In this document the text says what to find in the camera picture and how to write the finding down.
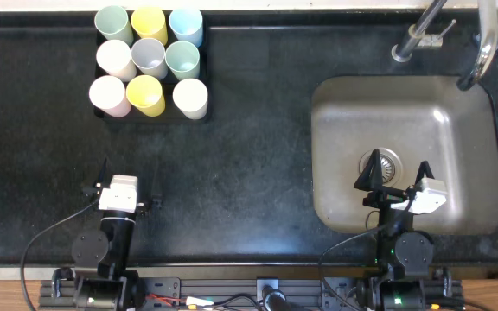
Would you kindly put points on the pink cup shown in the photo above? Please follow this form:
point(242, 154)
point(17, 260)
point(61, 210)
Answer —
point(107, 93)

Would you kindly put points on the white cup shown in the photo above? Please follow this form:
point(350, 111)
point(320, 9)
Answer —
point(189, 97)
point(113, 58)

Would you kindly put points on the grey cup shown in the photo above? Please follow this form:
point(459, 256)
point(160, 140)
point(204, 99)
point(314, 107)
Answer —
point(147, 56)

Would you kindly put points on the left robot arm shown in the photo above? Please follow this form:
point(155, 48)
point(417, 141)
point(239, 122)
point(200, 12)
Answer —
point(119, 237)

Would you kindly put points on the mounting rail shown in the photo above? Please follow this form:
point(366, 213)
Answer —
point(223, 289)

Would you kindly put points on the blue cup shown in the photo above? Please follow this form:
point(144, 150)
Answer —
point(186, 21)

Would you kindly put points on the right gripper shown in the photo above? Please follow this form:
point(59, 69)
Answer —
point(383, 196)

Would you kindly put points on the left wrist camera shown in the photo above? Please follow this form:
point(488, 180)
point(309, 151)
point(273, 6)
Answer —
point(119, 194)

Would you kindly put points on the black tray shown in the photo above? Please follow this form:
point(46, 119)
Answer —
point(168, 80)

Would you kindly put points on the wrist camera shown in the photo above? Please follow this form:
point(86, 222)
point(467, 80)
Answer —
point(119, 194)
point(426, 196)

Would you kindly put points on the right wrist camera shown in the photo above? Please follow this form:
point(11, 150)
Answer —
point(426, 196)

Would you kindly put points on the green cup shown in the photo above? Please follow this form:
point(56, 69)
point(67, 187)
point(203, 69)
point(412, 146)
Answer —
point(182, 60)
point(113, 21)

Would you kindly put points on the yellow cup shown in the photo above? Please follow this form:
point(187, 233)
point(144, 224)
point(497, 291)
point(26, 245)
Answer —
point(145, 93)
point(147, 21)

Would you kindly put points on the steel sink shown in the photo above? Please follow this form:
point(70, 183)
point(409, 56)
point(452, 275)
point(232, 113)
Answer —
point(448, 129)

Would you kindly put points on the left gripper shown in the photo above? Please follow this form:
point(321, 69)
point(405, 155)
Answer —
point(145, 205)

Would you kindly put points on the steel tap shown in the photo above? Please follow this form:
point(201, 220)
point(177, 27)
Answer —
point(487, 47)

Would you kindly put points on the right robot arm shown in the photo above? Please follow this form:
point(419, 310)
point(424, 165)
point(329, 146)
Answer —
point(413, 255)

